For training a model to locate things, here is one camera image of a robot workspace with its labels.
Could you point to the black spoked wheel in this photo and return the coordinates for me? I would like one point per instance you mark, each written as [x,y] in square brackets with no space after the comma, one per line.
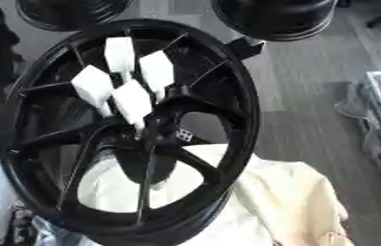
[238,105]

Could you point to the white pin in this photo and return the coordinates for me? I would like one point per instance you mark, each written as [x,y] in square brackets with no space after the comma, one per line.
[133,101]
[156,71]
[119,54]
[92,85]

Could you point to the black round wheel rim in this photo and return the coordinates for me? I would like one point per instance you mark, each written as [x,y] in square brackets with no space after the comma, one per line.
[277,17]
[64,12]

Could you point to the pale yellow cloth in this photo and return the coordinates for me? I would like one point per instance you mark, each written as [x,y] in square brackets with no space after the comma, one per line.
[288,195]

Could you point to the black wheel stand bracket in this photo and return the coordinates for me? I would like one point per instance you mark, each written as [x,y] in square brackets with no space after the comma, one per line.
[247,47]

